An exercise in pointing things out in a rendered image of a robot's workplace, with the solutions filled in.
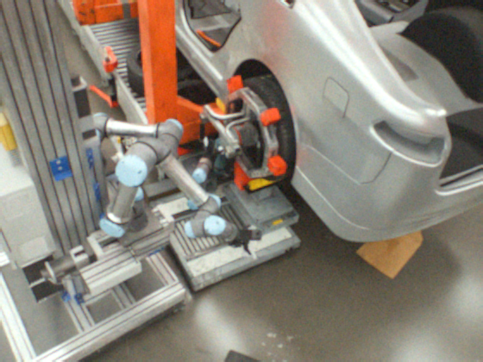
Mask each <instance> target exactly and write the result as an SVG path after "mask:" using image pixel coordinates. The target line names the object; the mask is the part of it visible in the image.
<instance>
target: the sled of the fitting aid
mask: <svg viewBox="0 0 483 362"><path fill-rule="evenodd" d="M223 194H224V195H225V196H226V197H227V198H228V200H229V201H230V204H231V205H232V207H233V208H234V209H235V210H236V212H237V213H238V215H239V216H240V217H241V219H242V220H243V222H244V223H245V225H246V226H247V225H249V226H256V229H260V230H261V231H262V235H264V234H270V233H272V232H273V231H276V230H278V229H281V228H283V227H285V226H290V225H292V224H293V223H296V222H298V212H297V211H296V210H295V209H294V208H292V210H291V211H290V212H287V213H284V214H283V215H280V216H277V217H273V218H271V219H269V220H266V221H264V222H262V223H259V224H256V222H255V221H254V219H253V217H251V216H250V214H249V213H248V211H247V209H245V208H244V206H243V205H242V203H241V202H240V201H239V198H238V197H237V196H236V194H235V193H234V192H233V191H232V190H231V189H230V184H223Z"/></svg>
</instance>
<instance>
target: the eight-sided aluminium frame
mask: <svg viewBox="0 0 483 362"><path fill-rule="evenodd" d="M239 98H242V99H243V100H244V101H245V102H246V103H247V105H248V107H250V108H251V109H252V110H253V111H254V113H255V114H256V116H257V120H258V123H259V124H260V130H261V132H262V135H263V138H264V141H265V158H264V162H263V167H262V168H261V169H256V167H255V166H254V165H253V164H252V163H251V162H250V160H249V159H248V157H247V156H246V155H245V154H244V152H242V154H241V155H239V156H236V157H234V159H236V160H237V162H238V163H239V166H240V167H241V168H242V169H243V171H245V172H246V173H247V175H248V177H249V178H256V177H265V176H266V175H272V173H271V172H270V171H269V169H268V168H267V161H268V158H272V157H276V156H277V151H278V149H279V145H278V141H277V140H276V137H275V133H274V132H273V125H272V124H271V125H268V126H267V127H266V126H265V127H264V126H263V124H262V122H261V119H260V115H261V114H262V113H264V112H265V110H267V107H266V106H265V104H264V103H263V102H262V101H261V100H260V99H259V98H257V97H256V95H255V94H254V93H253V92H252V91H251V90H250V89H249V88H244V89H240V90H236V91H235V92H233V93H231V94H230V95H229V96H226V97H225V100H224V102H225V104H224V115H233V114H235V106H236V100H238V99H239ZM234 121H235V118H231V119H228V120H223V127H224V128H226V126H227V125H228V124H230V123H231V122H234ZM268 134H269V135H268ZM269 137H270V138H269ZM242 159H243V160H242ZM244 162H245V163H244Z"/></svg>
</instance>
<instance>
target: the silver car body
mask: <svg viewBox="0 0 483 362"><path fill-rule="evenodd" d="M175 27H176V46H177V47H178V48H179V51H180V52H181V53H182V54H183V55H184V56H185V57H186V58H187V59H188V62H189V63H190V64H191V65H192V67H193V68H194V69H195V70H196V72H197V73H198V74H199V76H200V77H201V78H202V79H203V80H204V82H205V83H206V84H207V85H208V86H209V87H210V88H211V89H212V90H213V92H214V93H215V94H216V96H217V97H218V98H220V99H221V101H222V103H223V104H225V102H224V100H225V97H226V96H227V95H228V92H229V88H228V86H227V82H226V80H228V79H229V78H230V77H231V74H232V72H233V70H234V69H235V67H236V66H237V64H239V62H240V61H241V60H242V59H245V58H247V57H255V58H256V59H260V60H261V61H263V62H264V63H265V64H267V65H268V66H269V67H270V68H271V69H272V71H273V73H274V74H275V75H276V77H277V78H278V80H279V81H280V83H281V84H282V88H283V90H284V92H285V94H286V97H287V98H288V101H289V104H290V108H291V112H292V117H293V121H294V124H295V129H296V136H297V145H298V157H297V166H296V171H295V175H294V178H293V180H292V185H293V186H294V188H295V189H296V190H297V191H298V193H299V194H300V195H301V196H302V197H303V199H304V200H306V201H307V203H308V204H309V205H310V206H311V208H312V209H314V210H315V211H316V214H317V215H318V216H319V217H320V218H321V219H322V220H323V221H324V224H325V225H326V226H328V227H329V229H330V230H331V231H332V232H333V233H334V234H336V235H338V236H340V237H341V238H342V239H344V240H349V241H353V242H376V241H383V240H390V239H393V238H397V237H400V236H402V235H405V234H412V233H415V232H417V231H419V230H421V229H424V228H427V227H429V226H431V225H435V224H437V223H439V222H443V221H444V220H446V219H448V218H450V217H452V216H455V215H459V214H460V213H461V212H463V211H465V210H468V209H470V208H473V207H475V206H477V205H478V204H481V203H483V0H419V1H418V2H417V3H414V4H413V5H412V6H411V7H410V8H408V9H405V10H403V11H393V10H391V9H389V8H387V7H386V6H385V5H384V4H383V3H379V2H377V1H376V0H175Z"/></svg>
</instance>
